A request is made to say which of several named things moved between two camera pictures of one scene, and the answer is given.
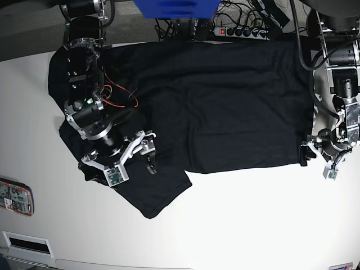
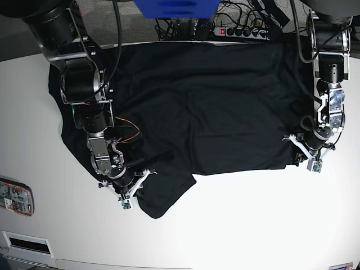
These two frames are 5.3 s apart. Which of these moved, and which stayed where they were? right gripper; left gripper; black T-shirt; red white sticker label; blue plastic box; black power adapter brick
Moved: right gripper; left gripper
Stayed: black power adapter brick; black T-shirt; red white sticker label; blue plastic box
